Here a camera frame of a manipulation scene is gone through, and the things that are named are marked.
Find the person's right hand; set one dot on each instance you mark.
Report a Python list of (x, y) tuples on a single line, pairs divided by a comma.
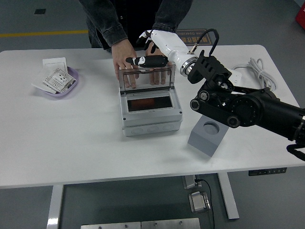
[(124, 51)]

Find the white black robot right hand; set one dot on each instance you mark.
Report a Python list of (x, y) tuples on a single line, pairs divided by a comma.
[(166, 44)]

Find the person's left hand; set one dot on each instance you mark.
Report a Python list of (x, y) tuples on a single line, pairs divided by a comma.
[(156, 77)]

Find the grey junction box with lid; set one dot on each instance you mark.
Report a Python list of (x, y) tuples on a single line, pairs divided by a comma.
[(152, 119)]

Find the person's right forearm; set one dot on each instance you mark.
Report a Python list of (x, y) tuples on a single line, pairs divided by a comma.
[(107, 21)]

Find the person's left forearm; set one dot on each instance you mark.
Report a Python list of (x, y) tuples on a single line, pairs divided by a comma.
[(171, 14)]

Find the grey cube with round hole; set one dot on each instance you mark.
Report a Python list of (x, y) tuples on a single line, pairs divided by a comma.
[(202, 143)]

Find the silver floor socket box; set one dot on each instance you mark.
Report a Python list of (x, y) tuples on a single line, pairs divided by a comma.
[(199, 202)]

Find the brown floor sign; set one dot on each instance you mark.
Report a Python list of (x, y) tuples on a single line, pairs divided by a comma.
[(202, 38)]

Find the person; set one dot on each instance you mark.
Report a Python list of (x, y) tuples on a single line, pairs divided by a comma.
[(140, 14)]

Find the socket panel in printed pack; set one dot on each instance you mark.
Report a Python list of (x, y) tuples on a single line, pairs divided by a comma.
[(58, 80)]

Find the purple plastic tray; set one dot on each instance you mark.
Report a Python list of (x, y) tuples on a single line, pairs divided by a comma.
[(64, 94)]

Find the white power strip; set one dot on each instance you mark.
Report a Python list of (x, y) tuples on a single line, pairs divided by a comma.
[(237, 76)]

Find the white flat packet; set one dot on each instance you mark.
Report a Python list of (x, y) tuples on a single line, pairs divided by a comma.
[(38, 82)]

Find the red object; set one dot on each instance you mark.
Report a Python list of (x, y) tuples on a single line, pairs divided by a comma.
[(301, 15)]

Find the white table leg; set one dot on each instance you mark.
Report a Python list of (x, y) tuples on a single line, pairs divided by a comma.
[(55, 205), (230, 198)]

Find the black table control panel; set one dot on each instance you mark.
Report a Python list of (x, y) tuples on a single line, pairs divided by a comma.
[(267, 171)]

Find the grey metal plate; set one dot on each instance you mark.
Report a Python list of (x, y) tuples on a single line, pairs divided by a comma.
[(170, 223), (110, 225)]

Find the plain white switch plate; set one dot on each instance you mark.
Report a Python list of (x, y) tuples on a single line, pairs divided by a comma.
[(54, 63)]

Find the silver metal bracket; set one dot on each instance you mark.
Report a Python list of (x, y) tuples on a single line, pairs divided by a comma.
[(188, 182)]

